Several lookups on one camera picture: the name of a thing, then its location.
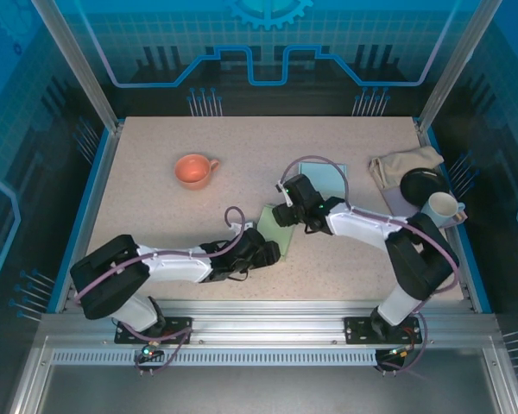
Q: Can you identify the light blue paper box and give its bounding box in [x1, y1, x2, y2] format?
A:
[297, 161, 349, 200]

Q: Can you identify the purple mat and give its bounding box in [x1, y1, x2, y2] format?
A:
[382, 184, 468, 229]

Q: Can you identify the beige cloth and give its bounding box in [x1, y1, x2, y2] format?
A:
[369, 145, 445, 189]

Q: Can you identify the orange mug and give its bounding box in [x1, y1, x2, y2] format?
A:
[174, 154, 220, 191]

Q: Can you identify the black plate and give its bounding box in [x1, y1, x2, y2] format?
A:
[399, 167, 452, 207]

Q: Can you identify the light blue mug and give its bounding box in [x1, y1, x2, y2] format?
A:
[419, 191, 467, 229]

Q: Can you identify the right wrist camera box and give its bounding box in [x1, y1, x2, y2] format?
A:
[275, 182, 294, 207]

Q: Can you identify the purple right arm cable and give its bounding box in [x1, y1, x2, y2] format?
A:
[278, 155, 461, 374]

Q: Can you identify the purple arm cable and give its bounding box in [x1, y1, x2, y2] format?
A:
[278, 155, 461, 374]
[73, 205, 248, 376]

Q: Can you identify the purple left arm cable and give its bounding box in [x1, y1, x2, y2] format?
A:
[73, 205, 248, 376]

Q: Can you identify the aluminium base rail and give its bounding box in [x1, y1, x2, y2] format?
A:
[38, 299, 502, 346]

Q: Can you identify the slotted cable duct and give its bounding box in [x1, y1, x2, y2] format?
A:
[50, 348, 380, 367]

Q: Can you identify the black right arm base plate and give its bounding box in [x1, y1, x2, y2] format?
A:
[344, 316, 428, 345]

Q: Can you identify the aluminium side rail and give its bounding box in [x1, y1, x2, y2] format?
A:
[54, 122, 124, 314]
[416, 122, 480, 312]

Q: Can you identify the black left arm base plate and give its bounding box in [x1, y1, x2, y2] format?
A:
[114, 316, 196, 345]

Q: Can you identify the aluminium frame post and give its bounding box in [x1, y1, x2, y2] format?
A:
[416, 0, 504, 135]
[28, 0, 124, 134]

